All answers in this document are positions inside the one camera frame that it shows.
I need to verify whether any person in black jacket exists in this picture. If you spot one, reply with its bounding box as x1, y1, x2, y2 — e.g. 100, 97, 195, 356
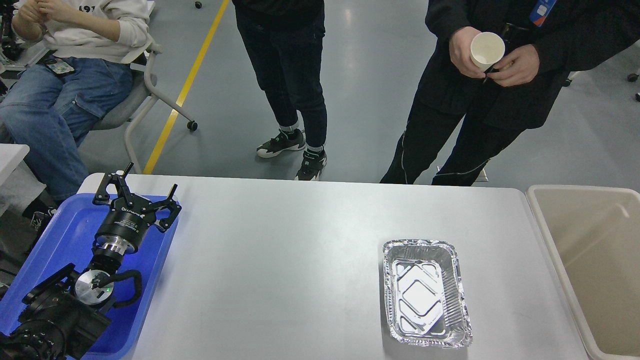
381, 0, 640, 185

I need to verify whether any blue plastic tray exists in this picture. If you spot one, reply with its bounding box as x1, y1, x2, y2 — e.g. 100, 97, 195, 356
0, 193, 178, 360

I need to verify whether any beige plastic bin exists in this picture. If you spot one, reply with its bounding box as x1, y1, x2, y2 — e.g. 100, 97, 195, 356
526, 185, 640, 360

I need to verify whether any standing person right hand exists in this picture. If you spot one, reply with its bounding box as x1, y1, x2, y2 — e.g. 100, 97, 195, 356
449, 26, 486, 79

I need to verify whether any white side table corner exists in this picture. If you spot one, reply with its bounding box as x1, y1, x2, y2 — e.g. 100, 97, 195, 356
0, 143, 30, 185

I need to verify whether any standing person left hand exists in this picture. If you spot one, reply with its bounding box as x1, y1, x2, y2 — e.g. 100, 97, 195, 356
486, 44, 540, 87

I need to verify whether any person in dark trousers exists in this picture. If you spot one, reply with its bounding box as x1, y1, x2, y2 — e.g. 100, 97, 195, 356
233, 0, 328, 182

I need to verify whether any seated person in jeans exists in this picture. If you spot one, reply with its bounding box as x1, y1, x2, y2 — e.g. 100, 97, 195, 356
0, 0, 150, 231

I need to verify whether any grey rolling chair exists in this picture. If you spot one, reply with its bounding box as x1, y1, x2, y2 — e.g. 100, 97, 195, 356
92, 35, 198, 174

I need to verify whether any white paper cup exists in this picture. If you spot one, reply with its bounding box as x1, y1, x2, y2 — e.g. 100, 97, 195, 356
470, 32, 506, 72

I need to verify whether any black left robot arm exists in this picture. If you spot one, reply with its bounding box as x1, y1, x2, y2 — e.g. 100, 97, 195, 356
1, 173, 182, 360

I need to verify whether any aluminium foil tray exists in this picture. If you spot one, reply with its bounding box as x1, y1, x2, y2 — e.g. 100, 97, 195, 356
382, 239, 473, 349

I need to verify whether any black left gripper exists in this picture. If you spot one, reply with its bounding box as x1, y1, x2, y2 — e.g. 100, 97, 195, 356
92, 162, 182, 255

